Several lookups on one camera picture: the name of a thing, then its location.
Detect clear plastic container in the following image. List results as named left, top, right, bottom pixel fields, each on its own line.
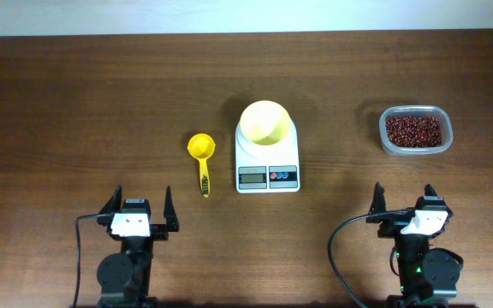
left=379, top=105, right=454, bottom=156

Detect yellow plastic measuring scoop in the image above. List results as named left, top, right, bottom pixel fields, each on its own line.
left=187, top=133, right=216, bottom=198

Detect pale yellow plastic bowl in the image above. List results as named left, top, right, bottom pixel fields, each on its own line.
left=239, top=100, right=291, bottom=145

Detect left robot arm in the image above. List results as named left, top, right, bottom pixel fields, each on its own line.
left=97, top=187, right=180, bottom=308

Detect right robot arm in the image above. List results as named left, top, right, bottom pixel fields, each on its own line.
left=365, top=183, right=464, bottom=308

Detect right black cable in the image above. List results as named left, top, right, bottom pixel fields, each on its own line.
left=326, top=208, right=415, bottom=308

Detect black cable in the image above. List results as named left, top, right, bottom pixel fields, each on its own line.
left=326, top=208, right=415, bottom=308
left=71, top=212, right=113, bottom=308

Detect white digital kitchen scale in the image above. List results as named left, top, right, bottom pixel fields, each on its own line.
left=235, top=121, right=301, bottom=193

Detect red beans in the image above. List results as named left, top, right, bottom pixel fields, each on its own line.
left=385, top=116, right=442, bottom=148

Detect left black cable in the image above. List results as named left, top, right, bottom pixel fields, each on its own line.
left=71, top=212, right=113, bottom=308

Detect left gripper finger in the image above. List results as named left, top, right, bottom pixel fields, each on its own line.
left=98, top=185, right=122, bottom=215
left=163, top=186, right=180, bottom=232

